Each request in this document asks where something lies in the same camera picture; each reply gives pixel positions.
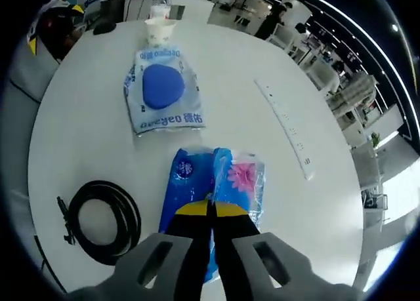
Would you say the blue tissue packet item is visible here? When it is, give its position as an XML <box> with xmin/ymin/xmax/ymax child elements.
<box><xmin>158</xmin><ymin>146</ymin><xmax>266</xmax><ymax>284</ymax></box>

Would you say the white round tabletop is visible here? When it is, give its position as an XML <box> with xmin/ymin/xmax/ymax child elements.
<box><xmin>28</xmin><ymin>20</ymin><xmax>364</xmax><ymax>301</ymax></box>

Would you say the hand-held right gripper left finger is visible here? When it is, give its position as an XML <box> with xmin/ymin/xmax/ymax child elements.
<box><xmin>65</xmin><ymin>199</ymin><xmax>213</xmax><ymax>301</ymax></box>

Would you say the white paper cup item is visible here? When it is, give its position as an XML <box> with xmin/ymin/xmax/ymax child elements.
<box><xmin>144</xmin><ymin>18</ymin><xmax>177</xmax><ymax>48</ymax></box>

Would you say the white power strip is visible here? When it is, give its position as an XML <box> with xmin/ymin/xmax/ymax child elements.
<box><xmin>254</xmin><ymin>79</ymin><xmax>316</xmax><ymax>181</ymax></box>

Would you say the black cable item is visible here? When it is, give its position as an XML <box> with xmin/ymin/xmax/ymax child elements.
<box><xmin>56</xmin><ymin>180</ymin><xmax>142</xmax><ymax>266</ymax></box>

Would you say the small black object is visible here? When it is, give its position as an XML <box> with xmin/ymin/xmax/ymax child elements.
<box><xmin>93</xmin><ymin>24</ymin><xmax>116</xmax><ymax>36</ymax></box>

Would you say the clear bottle item red label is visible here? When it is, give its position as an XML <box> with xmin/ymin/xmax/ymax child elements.
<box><xmin>150</xmin><ymin>0</ymin><xmax>173</xmax><ymax>20</ymax></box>

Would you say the black chair back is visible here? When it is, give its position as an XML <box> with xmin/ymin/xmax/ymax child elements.
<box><xmin>100</xmin><ymin>0</ymin><xmax>129</xmax><ymax>24</ymax></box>

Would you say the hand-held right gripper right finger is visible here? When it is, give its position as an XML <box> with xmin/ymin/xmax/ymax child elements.
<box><xmin>211</xmin><ymin>201</ymin><xmax>365</xmax><ymax>301</ymax></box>

